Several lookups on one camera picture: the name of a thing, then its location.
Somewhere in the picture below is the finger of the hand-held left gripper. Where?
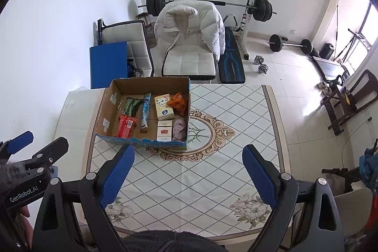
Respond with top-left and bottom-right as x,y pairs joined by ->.
25,137 -> 69,176
0,131 -> 34,157

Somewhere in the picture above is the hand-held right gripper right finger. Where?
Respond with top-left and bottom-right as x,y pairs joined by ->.
242,144 -> 345,252

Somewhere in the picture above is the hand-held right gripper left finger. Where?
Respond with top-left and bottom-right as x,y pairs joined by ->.
33,144 -> 135,252

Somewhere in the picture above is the red snack packet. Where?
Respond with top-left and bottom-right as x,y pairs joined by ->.
117,114 -> 139,140

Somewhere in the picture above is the white cigarette box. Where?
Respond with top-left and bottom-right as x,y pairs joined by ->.
156,120 -> 173,142

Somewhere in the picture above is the cardboard box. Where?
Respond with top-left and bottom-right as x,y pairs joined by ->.
95,76 -> 191,152

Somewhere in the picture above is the blue tube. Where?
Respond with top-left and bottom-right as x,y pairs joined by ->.
140,93 -> 152,133

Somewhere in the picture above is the green snack packet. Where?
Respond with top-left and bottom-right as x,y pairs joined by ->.
124,98 -> 144,117

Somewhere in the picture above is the purple cloth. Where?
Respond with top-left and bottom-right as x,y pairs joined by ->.
172,118 -> 187,142

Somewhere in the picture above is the yellow tissue pack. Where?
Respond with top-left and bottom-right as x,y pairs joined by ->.
154,94 -> 175,120

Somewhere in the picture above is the orange snack packet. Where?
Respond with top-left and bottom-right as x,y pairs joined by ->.
167,93 -> 188,115

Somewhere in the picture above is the person's left forearm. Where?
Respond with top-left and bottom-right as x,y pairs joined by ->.
0,162 -> 29,191

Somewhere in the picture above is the patterned tablecloth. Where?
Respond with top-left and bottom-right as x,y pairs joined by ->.
89,84 -> 286,236

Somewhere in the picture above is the dark fleece clothing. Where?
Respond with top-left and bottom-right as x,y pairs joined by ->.
122,230 -> 225,252

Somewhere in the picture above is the grey chair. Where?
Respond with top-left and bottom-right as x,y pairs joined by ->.
291,187 -> 374,250

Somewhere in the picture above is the blue board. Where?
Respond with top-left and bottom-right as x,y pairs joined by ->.
90,41 -> 128,90

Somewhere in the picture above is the blue jacket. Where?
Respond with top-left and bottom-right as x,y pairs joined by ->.
359,140 -> 378,191

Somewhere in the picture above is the pair of white shoes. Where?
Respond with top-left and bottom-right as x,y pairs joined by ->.
317,81 -> 332,95

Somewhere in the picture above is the dark wooden chair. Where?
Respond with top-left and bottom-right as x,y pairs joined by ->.
320,69 -> 378,136

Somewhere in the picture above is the black weight bench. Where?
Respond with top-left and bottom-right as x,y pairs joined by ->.
218,28 -> 246,84

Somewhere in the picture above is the white padded chair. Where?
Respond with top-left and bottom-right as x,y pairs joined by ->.
97,19 -> 155,78
154,0 -> 225,82

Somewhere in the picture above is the small barbell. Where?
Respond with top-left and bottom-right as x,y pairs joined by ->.
269,34 -> 314,55

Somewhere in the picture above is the black speaker box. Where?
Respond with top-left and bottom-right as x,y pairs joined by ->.
320,43 -> 335,60

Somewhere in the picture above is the brown stool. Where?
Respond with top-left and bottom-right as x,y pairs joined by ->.
136,12 -> 157,49

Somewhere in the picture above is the white puffer jacket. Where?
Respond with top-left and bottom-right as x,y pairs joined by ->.
154,1 -> 225,61

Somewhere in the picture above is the black exercise stand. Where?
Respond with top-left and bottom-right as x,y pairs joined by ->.
334,4 -> 371,64

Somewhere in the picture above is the barbell with black plates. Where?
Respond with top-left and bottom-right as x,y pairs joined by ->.
137,0 -> 277,23

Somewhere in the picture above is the black scooter handlebar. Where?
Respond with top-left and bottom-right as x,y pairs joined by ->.
322,168 -> 362,182

